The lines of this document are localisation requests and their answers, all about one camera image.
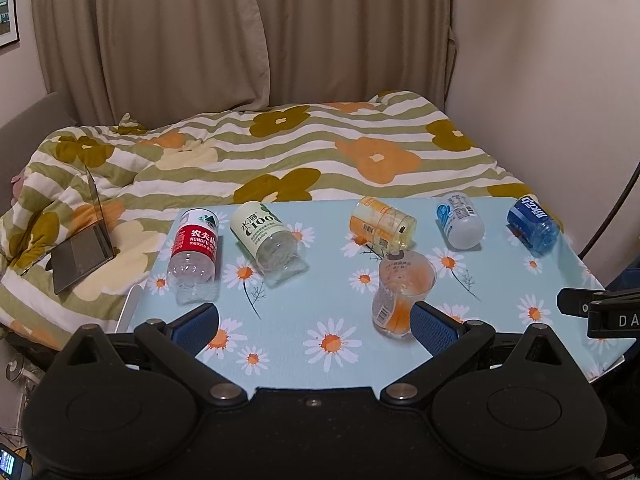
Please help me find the daisy print blue tablecloth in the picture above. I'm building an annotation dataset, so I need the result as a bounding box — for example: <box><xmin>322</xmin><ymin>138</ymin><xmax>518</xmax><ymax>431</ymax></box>
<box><xmin>116</xmin><ymin>195</ymin><xmax>626</xmax><ymax>391</ymax></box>

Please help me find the beige curtain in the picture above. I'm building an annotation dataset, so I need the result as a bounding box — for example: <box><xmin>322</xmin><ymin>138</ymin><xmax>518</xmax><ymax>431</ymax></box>
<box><xmin>30</xmin><ymin>0</ymin><xmax>458</xmax><ymax>126</ymax></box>

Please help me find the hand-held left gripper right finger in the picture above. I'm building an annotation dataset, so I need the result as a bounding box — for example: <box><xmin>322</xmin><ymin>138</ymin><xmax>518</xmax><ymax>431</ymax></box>
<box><xmin>380</xmin><ymin>301</ymin><xmax>568</xmax><ymax>406</ymax></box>

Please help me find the orange juice bottle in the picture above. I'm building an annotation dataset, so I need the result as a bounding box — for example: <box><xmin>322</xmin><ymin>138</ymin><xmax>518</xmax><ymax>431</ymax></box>
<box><xmin>371</xmin><ymin>251</ymin><xmax>438</xmax><ymax>339</ymax></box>

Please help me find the framed wall picture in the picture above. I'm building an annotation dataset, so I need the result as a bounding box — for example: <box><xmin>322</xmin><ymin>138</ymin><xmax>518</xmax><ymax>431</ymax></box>
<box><xmin>0</xmin><ymin>0</ymin><xmax>21</xmax><ymax>50</ymax></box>

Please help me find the white and blue label bottle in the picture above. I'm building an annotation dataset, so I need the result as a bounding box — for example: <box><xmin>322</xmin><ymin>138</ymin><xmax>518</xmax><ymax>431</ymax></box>
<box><xmin>436</xmin><ymin>192</ymin><xmax>486</xmax><ymax>250</ymax></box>

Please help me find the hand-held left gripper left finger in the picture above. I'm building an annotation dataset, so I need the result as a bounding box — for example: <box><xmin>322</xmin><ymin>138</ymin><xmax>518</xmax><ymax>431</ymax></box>
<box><xmin>60</xmin><ymin>302</ymin><xmax>248</xmax><ymax>406</ymax></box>

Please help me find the grey laptop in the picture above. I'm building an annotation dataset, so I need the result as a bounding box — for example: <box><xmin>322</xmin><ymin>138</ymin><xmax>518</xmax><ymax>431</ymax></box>
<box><xmin>50</xmin><ymin>165</ymin><xmax>116</xmax><ymax>295</ymax></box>

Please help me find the striped floral blanket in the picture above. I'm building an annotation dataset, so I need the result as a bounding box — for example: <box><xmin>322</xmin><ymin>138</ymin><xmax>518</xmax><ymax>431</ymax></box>
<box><xmin>0</xmin><ymin>91</ymin><xmax>541</xmax><ymax>356</ymax></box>

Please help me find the black cable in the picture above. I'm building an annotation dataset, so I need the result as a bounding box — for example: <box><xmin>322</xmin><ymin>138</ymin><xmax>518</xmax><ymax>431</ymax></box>
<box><xmin>577</xmin><ymin>157</ymin><xmax>640</xmax><ymax>261</ymax></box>

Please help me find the red label plastic bottle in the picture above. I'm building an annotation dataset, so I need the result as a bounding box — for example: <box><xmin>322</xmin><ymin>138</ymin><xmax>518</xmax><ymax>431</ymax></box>
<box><xmin>166</xmin><ymin>207</ymin><xmax>221</xmax><ymax>306</ymax></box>

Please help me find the blue plastic bottle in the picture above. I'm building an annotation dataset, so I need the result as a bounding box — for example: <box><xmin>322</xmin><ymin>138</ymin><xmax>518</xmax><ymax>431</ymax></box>
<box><xmin>506</xmin><ymin>194</ymin><xmax>561</xmax><ymax>255</ymax></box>

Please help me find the orange label plastic bottle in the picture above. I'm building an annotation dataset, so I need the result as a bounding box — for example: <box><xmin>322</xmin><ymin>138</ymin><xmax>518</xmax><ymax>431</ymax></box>
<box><xmin>349</xmin><ymin>196</ymin><xmax>417</xmax><ymax>252</ymax></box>

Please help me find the grey bed headboard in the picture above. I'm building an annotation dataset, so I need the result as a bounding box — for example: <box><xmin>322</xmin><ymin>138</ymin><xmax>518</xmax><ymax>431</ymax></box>
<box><xmin>0</xmin><ymin>92</ymin><xmax>76</xmax><ymax>216</ymax></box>

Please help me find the small device with screen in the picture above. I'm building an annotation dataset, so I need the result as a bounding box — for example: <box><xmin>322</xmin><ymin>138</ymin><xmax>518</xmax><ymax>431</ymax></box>
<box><xmin>0</xmin><ymin>442</ymin><xmax>33</xmax><ymax>478</ymax></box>

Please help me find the pale green label plastic bottle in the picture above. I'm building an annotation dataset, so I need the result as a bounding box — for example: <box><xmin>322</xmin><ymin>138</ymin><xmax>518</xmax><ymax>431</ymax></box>
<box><xmin>230</xmin><ymin>201</ymin><xmax>308</xmax><ymax>286</ymax></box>

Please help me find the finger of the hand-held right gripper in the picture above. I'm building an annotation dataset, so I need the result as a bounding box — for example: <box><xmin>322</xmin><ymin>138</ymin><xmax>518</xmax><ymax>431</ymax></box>
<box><xmin>556</xmin><ymin>288</ymin><xmax>608</xmax><ymax>317</ymax></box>

